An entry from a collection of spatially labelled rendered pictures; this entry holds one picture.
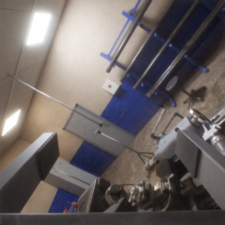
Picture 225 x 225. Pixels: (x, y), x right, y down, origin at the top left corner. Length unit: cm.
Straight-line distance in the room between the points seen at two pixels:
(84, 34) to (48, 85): 178
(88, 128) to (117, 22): 313
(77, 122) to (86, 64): 185
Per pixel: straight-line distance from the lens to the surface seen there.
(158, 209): 162
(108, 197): 197
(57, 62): 459
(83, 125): 513
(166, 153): 146
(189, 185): 153
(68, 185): 561
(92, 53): 426
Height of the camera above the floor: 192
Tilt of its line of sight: 10 degrees down
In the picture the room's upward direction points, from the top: 60 degrees counter-clockwise
